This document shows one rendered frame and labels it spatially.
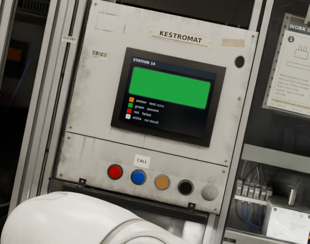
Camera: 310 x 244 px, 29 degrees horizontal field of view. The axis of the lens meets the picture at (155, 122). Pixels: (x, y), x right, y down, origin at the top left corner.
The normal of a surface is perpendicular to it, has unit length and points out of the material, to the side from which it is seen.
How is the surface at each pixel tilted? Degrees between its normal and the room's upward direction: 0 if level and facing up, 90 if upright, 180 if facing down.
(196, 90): 90
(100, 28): 90
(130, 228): 27
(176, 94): 90
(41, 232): 67
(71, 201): 22
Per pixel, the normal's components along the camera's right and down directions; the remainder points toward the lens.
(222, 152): -0.07, 0.04
